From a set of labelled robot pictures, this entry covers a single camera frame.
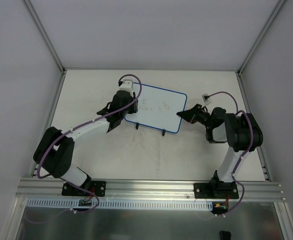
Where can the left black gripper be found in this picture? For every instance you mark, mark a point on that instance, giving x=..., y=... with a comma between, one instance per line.
x=123, y=100

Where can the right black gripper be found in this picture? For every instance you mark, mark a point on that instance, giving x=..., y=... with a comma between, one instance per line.
x=195, y=115

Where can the blue framed whiteboard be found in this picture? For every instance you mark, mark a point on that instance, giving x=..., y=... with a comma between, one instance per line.
x=158, y=108

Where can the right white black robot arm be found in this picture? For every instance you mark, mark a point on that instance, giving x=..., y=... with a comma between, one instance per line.
x=242, y=134

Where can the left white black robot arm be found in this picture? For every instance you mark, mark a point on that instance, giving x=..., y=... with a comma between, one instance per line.
x=54, y=154

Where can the black object at bottom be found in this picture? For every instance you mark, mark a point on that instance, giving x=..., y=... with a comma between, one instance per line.
x=225, y=235

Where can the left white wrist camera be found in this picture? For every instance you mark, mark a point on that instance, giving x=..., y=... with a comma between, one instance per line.
x=126, y=85

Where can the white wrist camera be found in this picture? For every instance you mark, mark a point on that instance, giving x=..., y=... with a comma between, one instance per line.
x=206, y=99
x=126, y=85

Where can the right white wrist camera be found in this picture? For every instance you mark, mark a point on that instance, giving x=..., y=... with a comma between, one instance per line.
x=206, y=99

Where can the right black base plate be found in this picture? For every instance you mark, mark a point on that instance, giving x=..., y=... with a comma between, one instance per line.
x=216, y=190

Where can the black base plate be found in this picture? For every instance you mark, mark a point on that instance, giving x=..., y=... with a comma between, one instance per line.
x=97, y=187
x=216, y=190

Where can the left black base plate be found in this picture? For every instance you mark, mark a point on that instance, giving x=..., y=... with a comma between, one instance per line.
x=97, y=187

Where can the left aluminium frame post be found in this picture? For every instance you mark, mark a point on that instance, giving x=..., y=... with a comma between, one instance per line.
x=43, y=33

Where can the aluminium frame post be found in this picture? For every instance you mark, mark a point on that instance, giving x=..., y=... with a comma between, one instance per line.
x=261, y=35
x=43, y=33

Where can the aluminium mounting rail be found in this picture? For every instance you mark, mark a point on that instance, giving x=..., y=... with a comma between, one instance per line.
x=167, y=190

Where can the white slotted cable duct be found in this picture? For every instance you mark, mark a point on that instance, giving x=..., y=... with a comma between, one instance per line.
x=120, y=204

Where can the right aluminium frame post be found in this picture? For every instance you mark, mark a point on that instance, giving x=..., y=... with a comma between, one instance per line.
x=261, y=35

